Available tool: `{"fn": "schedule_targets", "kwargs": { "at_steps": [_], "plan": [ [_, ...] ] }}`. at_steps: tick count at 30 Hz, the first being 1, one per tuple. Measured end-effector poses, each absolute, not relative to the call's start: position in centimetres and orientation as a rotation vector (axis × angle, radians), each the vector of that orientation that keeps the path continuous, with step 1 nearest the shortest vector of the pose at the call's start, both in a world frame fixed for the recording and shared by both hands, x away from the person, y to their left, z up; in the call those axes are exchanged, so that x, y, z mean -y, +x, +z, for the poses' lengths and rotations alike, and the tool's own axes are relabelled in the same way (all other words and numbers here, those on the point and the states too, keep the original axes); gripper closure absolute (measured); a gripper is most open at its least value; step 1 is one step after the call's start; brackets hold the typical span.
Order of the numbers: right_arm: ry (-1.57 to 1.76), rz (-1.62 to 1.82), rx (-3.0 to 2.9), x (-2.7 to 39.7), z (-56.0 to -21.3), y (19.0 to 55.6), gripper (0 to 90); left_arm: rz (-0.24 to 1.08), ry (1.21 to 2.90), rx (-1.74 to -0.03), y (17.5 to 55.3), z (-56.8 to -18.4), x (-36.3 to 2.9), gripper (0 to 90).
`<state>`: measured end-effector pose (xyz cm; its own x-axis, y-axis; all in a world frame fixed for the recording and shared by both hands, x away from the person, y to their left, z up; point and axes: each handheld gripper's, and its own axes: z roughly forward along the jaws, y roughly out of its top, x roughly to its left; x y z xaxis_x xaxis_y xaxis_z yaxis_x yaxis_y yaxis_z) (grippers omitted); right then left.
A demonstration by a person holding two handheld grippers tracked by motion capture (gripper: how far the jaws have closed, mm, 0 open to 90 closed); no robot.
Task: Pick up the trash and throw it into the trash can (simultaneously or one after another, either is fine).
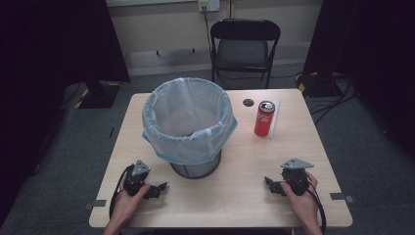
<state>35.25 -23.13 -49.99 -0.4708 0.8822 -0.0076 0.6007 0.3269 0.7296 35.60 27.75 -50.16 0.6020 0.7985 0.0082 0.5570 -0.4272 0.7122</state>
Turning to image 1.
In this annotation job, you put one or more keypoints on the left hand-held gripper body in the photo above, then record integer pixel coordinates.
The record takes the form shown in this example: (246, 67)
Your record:
(136, 182)

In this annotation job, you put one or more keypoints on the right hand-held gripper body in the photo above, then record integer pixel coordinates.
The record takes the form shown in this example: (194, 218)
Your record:
(295, 178)

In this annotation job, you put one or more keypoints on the black mesh trash bin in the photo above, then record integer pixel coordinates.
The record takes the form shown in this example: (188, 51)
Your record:
(195, 169)

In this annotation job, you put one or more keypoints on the pale blue plastic bin liner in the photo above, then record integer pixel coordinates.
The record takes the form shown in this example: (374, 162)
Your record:
(189, 147)

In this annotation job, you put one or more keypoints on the white drinking straw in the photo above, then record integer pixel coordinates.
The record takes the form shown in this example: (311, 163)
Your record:
(274, 120)

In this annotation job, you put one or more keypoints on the red soda can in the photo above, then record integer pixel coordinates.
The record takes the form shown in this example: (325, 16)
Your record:
(263, 120)

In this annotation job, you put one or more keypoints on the person's left hand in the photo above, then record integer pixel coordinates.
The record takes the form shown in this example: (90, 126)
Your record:
(125, 207)

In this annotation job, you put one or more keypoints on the person's right hand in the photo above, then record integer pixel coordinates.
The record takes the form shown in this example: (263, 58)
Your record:
(305, 205)

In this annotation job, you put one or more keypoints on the grey tape strip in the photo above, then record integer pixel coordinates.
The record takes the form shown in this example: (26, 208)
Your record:
(341, 197)
(96, 204)

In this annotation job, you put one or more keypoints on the black tape strip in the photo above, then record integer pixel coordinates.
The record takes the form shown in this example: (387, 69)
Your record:
(111, 132)

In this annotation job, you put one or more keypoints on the round black table grommet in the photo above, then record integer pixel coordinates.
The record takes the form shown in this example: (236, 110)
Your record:
(248, 102)

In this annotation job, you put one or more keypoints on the black stand base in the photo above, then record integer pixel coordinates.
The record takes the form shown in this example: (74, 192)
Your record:
(98, 96)
(318, 85)

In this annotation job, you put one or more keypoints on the black folding chair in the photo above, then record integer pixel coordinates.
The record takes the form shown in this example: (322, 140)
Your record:
(243, 52)

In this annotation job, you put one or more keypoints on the black curtain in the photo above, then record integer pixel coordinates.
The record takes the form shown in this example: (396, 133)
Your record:
(375, 58)
(49, 65)

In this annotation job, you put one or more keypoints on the white wall outlet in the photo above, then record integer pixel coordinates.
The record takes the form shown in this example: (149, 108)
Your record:
(209, 4)

